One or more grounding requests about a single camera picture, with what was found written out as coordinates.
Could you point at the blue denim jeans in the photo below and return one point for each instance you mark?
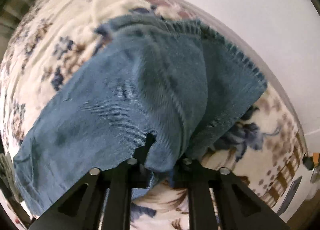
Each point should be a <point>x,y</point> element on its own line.
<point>178,80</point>

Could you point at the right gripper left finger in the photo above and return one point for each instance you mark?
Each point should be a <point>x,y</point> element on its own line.
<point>100,199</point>

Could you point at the white bed headboard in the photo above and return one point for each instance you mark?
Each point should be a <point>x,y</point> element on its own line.
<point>285,34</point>

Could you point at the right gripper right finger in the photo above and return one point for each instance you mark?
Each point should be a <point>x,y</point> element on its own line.
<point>218,199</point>

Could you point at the floral bed blanket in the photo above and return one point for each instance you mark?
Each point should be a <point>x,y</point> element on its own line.
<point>57,37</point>

